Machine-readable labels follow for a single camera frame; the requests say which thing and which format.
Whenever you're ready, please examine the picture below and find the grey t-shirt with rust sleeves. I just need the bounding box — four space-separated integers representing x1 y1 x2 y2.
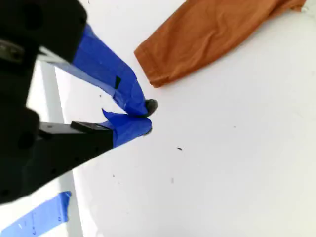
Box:
133 0 308 88

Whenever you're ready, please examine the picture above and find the blue tape strip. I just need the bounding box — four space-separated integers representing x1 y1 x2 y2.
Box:
0 191 72 237

